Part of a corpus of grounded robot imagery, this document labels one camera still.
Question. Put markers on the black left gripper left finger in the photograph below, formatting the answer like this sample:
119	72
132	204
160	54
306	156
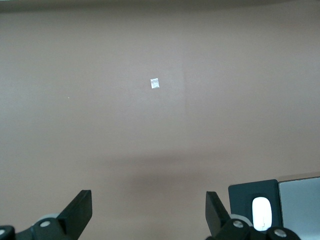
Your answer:
81	205

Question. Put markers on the white computer mouse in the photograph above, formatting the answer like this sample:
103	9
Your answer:
261	210

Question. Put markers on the silver closed laptop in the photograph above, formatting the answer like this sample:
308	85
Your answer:
300	205

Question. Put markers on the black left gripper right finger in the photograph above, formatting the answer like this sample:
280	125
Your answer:
212	207

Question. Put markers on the black mouse pad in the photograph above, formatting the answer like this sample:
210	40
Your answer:
240	195

